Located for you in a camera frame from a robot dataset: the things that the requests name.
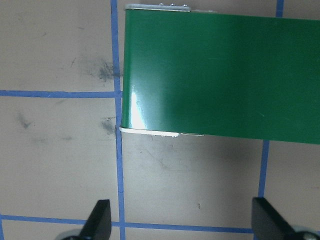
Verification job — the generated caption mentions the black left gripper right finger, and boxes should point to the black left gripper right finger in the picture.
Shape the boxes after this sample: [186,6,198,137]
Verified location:
[251,197,300,240]

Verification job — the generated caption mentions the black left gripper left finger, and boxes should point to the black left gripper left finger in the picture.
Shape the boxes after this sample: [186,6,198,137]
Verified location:
[79,199,112,240]

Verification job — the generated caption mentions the green conveyor belt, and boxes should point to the green conveyor belt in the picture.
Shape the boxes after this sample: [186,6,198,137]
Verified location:
[120,4,320,144]

